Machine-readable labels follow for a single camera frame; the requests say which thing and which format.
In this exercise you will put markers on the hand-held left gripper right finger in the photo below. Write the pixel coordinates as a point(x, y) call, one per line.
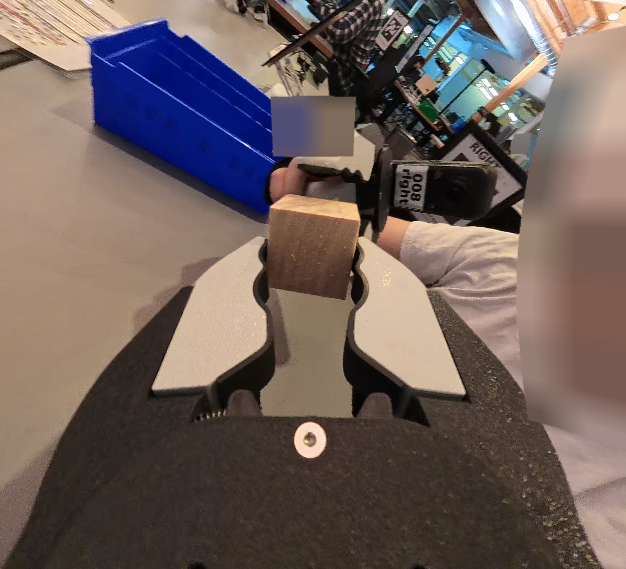
point(406, 329)

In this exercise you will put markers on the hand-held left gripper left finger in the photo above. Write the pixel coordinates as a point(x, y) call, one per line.
point(215, 329)

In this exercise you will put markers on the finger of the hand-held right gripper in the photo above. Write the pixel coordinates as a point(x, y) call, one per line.
point(342, 174)

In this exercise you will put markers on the light wood cube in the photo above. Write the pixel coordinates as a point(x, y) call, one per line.
point(313, 251)

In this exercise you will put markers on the blue plastic bin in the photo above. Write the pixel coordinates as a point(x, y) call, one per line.
point(161, 104)

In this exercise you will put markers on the person's right hand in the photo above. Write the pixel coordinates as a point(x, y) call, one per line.
point(286, 182)

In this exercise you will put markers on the black framed white sign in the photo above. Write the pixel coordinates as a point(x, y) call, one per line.
point(481, 151)

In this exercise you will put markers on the black office chair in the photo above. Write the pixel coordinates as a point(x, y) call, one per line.
point(386, 75)

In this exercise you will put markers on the black white marker sign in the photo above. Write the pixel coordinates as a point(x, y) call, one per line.
point(393, 28)

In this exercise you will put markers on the wooden work table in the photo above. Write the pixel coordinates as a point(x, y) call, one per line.
point(293, 16)

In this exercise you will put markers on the printed sheet in plastic sleeve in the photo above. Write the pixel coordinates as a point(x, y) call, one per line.
point(44, 11)

